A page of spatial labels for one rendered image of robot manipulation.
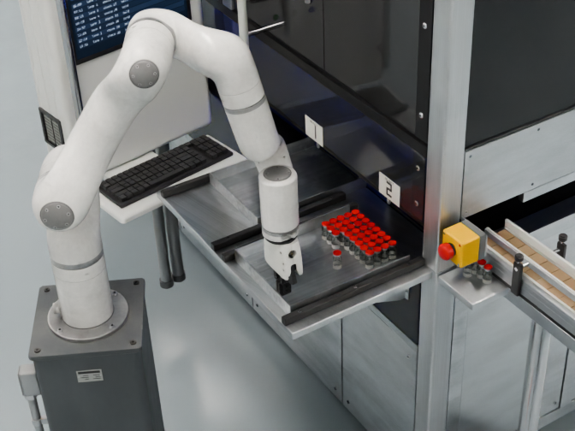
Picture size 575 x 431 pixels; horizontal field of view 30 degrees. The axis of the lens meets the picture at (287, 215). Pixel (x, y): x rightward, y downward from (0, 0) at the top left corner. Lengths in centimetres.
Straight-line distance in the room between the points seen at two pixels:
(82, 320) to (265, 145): 62
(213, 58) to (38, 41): 95
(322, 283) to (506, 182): 50
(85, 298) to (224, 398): 117
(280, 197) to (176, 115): 102
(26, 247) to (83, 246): 194
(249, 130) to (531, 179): 79
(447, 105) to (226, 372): 159
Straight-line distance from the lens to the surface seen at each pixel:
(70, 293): 248
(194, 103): 329
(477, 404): 306
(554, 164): 270
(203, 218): 282
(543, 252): 259
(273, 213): 233
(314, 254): 266
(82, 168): 226
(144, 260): 415
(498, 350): 297
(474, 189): 254
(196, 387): 360
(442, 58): 231
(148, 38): 211
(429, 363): 281
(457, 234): 249
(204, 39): 214
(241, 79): 215
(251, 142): 222
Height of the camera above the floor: 251
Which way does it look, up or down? 36 degrees down
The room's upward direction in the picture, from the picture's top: 3 degrees counter-clockwise
